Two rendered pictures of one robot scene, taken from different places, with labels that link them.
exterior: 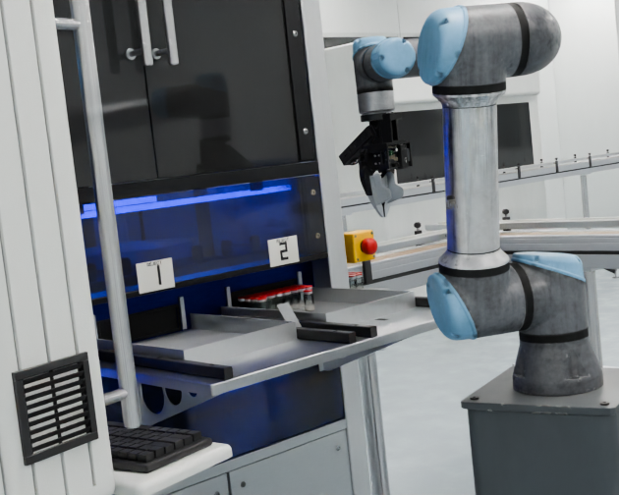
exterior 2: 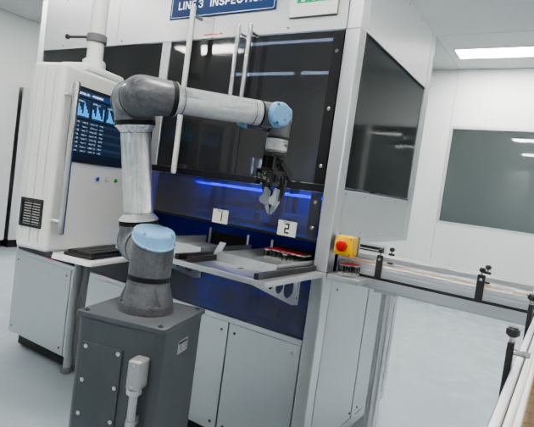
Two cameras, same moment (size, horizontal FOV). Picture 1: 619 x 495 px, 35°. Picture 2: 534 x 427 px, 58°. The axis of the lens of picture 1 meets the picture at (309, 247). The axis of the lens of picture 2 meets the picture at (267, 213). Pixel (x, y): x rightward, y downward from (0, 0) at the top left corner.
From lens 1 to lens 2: 2.37 m
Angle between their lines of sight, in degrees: 74
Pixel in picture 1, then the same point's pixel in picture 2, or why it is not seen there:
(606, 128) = not seen: outside the picture
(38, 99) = (48, 117)
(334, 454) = (289, 355)
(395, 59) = not seen: hidden behind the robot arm
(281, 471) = (255, 341)
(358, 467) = (303, 374)
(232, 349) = not seen: hidden behind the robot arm
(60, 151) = (51, 135)
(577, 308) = (132, 261)
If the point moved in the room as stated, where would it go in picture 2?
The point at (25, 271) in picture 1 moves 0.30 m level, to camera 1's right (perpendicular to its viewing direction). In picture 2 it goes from (32, 168) to (13, 168)
